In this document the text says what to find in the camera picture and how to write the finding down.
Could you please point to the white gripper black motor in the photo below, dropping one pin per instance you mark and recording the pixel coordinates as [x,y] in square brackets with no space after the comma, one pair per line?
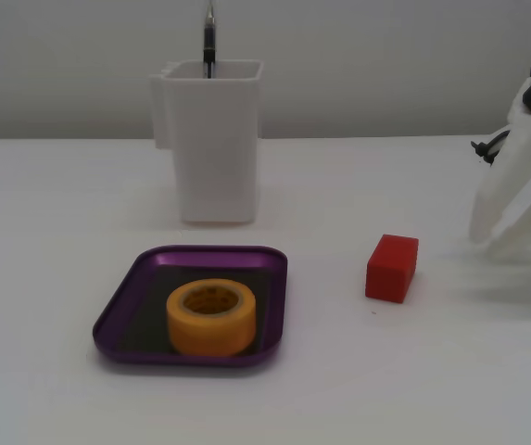
[526,159]

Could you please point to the red cube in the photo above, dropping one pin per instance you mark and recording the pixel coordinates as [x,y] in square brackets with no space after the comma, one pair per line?
[388,278]

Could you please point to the white plastic pen holder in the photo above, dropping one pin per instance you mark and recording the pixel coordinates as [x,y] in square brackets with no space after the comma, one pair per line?
[218,162]

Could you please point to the yellow tape roll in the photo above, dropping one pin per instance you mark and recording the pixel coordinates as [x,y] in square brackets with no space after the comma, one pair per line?
[209,334]

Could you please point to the black ballpoint pen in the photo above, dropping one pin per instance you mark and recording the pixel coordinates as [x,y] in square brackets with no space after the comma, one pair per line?
[209,41]

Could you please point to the purple metal tray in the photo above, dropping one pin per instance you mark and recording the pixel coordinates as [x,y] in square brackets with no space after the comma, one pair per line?
[177,255]

